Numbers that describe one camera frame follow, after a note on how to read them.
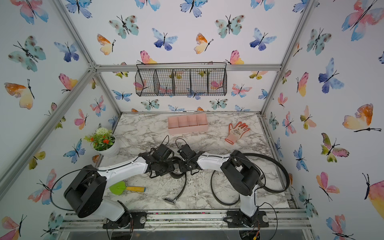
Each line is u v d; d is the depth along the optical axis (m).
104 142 0.86
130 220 0.72
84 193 0.43
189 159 0.73
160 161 0.67
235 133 1.07
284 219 0.75
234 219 0.74
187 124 1.18
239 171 0.51
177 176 0.86
